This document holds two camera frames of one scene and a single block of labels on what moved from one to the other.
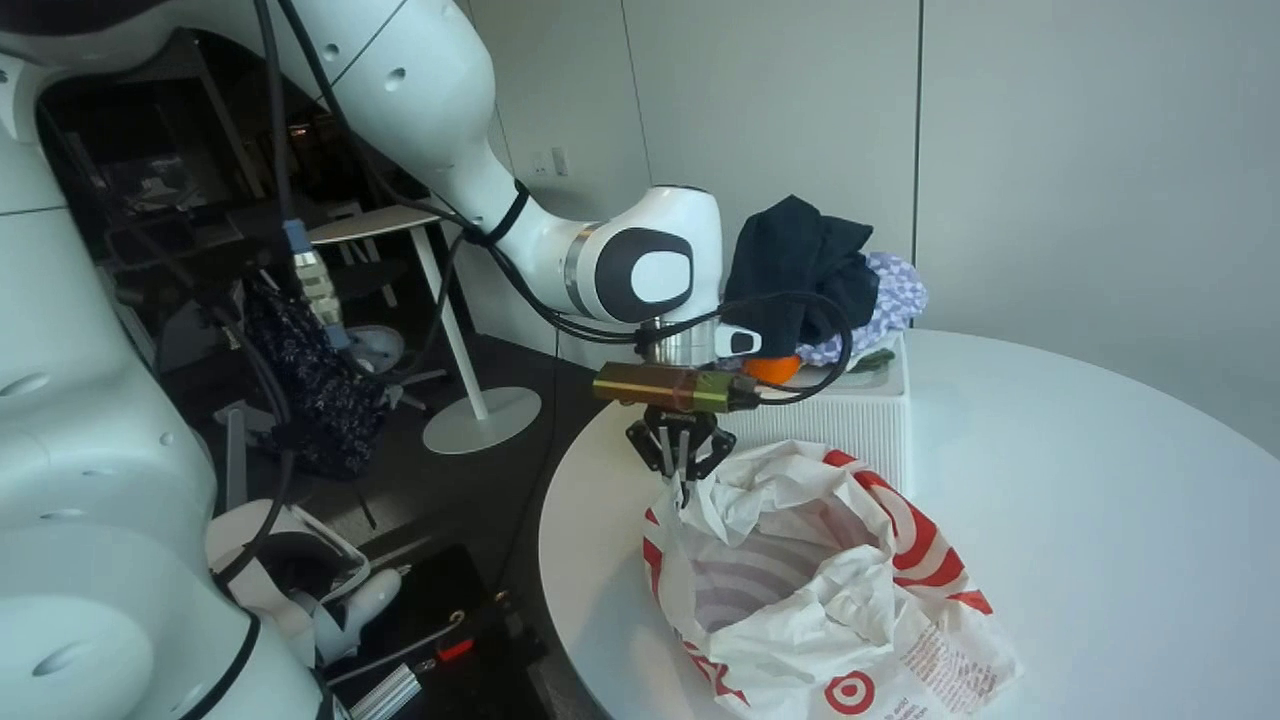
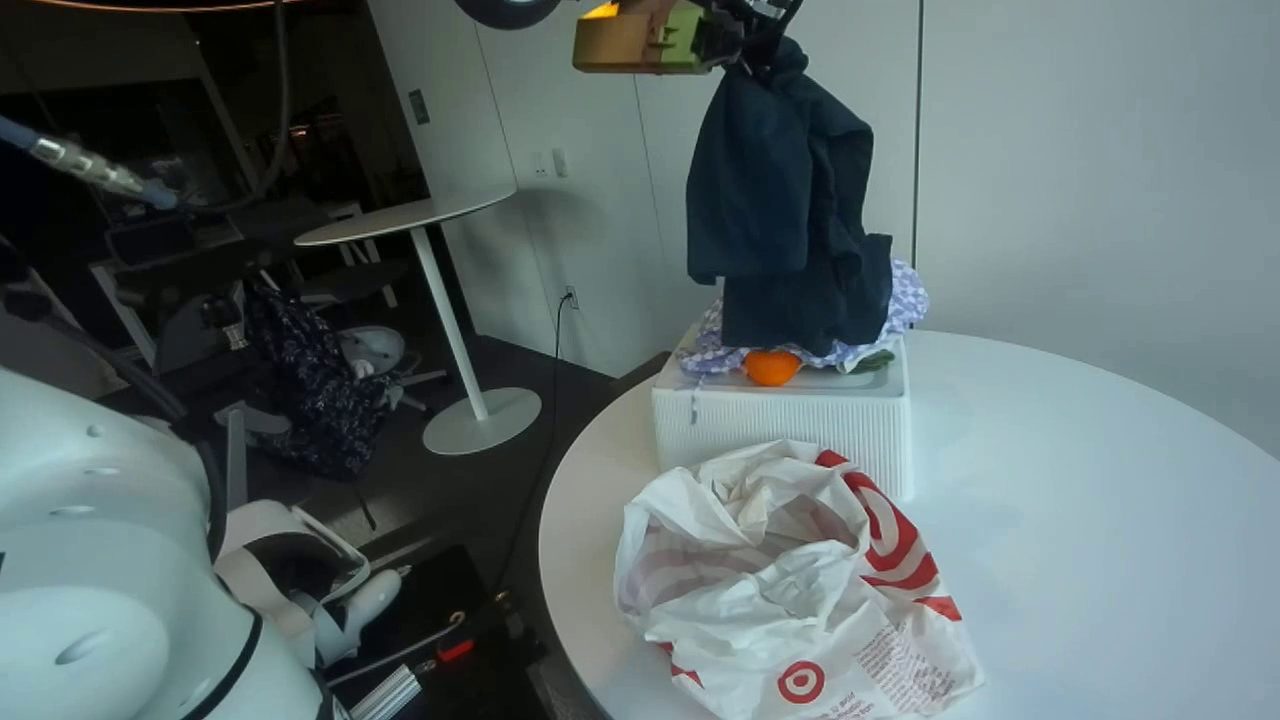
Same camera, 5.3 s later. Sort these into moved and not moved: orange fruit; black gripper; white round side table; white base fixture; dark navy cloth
Moved: dark navy cloth; black gripper
Not moved: orange fruit; white base fixture; white round side table
